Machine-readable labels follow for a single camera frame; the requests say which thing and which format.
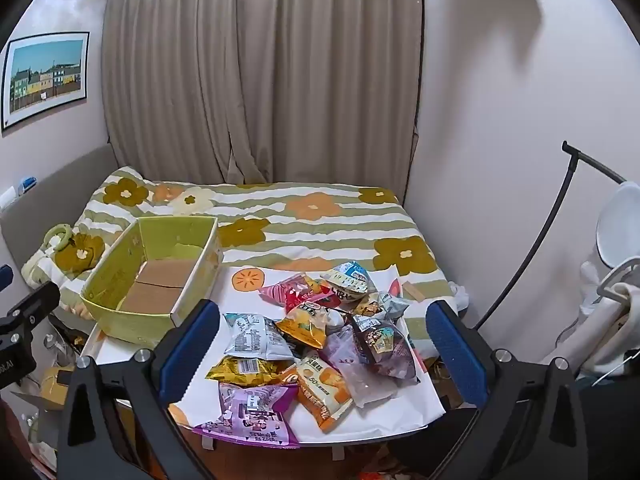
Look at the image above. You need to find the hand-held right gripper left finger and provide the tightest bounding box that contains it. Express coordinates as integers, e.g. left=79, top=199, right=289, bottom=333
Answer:
left=56, top=299, right=222, bottom=480

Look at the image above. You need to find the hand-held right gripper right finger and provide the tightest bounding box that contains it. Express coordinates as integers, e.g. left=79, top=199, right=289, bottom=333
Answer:
left=426, top=300, right=590, bottom=480

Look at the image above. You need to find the silver snack packet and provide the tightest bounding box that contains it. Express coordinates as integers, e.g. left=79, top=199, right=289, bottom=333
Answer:
left=222, top=312, right=296, bottom=361

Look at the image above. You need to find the dark brown snack packet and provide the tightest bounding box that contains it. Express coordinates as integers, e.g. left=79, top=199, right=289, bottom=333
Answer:
left=350, top=315, right=421, bottom=383

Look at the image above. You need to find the purple snack packet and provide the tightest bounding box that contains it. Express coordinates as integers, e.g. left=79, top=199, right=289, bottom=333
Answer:
left=192, top=382, right=301, bottom=448

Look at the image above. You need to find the pink snack packet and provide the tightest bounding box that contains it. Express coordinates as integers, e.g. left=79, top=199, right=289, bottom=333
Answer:
left=259, top=274, right=326, bottom=311

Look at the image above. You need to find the orange yellow chips packet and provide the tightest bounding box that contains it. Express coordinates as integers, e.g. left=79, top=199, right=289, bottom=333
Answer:
left=276, top=302, right=331, bottom=348

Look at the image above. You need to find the green cardboard box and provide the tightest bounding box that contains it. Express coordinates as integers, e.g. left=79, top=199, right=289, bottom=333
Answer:
left=80, top=215, right=222, bottom=347

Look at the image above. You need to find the white fruit-print table cover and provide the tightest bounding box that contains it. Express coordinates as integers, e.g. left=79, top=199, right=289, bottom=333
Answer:
left=82, top=262, right=447, bottom=448

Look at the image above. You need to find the gold snack packet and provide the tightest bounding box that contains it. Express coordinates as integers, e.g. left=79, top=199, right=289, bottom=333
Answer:
left=206, top=355, right=296, bottom=387

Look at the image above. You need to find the striped flowered pillow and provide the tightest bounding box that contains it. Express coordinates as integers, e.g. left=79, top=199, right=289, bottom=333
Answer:
left=20, top=232, right=121, bottom=311

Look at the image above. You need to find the grey brown snack packet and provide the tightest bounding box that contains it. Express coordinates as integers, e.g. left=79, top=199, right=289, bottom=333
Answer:
left=357, top=290, right=411, bottom=321

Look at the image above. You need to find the grey padded headboard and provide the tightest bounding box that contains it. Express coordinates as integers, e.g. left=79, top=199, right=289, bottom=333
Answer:
left=0, top=145, right=118, bottom=291

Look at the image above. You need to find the clear pale purple packet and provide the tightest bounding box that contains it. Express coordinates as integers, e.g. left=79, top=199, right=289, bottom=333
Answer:
left=320, top=330, right=401, bottom=408

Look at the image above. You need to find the red snack packet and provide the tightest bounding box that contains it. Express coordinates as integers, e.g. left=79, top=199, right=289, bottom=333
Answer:
left=320, top=285, right=366, bottom=311

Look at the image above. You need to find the orange pastry packet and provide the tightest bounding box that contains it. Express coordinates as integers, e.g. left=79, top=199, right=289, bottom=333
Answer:
left=280, top=352, right=353, bottom=433

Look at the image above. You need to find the white garment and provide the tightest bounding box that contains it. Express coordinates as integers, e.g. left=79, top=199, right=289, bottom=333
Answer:
left=545, top=260, right=640, bottom=383

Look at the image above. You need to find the striped flowered blanket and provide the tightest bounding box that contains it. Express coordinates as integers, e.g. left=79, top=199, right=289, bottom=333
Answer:
left=20, top=165, right=471, bottom=321

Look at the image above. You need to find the white round hat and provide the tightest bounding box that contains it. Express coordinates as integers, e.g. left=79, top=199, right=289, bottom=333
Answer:
left=595, top=182, right=640, bottom=271

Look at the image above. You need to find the framed houses picture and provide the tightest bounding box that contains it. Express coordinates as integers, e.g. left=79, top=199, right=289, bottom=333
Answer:
left=0, top=31, right=91, bottom=134

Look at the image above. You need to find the beige curtain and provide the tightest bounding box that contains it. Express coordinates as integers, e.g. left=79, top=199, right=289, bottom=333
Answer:
left=102, top=0, right=423, bottom=186

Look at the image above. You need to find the green ring plush toy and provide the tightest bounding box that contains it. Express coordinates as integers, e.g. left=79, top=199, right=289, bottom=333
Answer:
left=44, top=225, right=76, bottom=257

